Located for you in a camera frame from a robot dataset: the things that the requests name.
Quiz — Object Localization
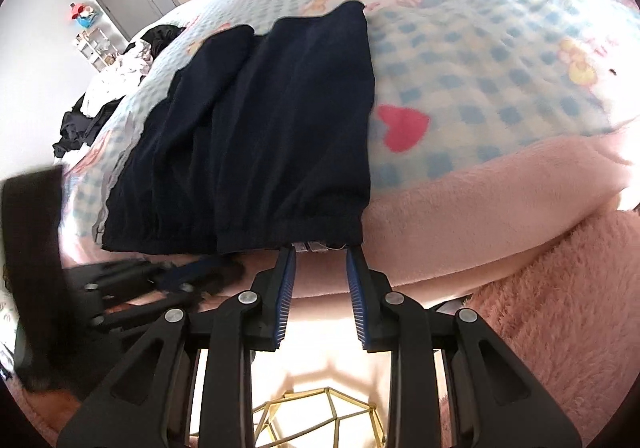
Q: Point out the navy blue striped shorts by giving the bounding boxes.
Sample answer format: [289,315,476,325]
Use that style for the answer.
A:
[101,0,375,255]

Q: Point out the black garment in pile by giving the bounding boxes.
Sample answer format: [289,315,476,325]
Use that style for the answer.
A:
[52,24,186,162]

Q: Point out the pink patterned garment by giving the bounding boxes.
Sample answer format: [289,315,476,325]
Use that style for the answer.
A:
[104,39,154,78]

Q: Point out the white shelf rack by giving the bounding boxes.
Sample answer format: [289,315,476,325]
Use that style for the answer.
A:
[76,26,119,72]

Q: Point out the red blue plush toy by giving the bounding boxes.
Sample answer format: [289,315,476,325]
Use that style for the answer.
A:
[70,2,99,30]

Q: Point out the blue checkered cartoon blanket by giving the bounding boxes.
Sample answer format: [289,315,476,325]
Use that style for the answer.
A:
[61,0,639,258]

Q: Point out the gold wire basket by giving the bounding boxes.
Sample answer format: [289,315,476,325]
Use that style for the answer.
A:
[253,387,386,448]

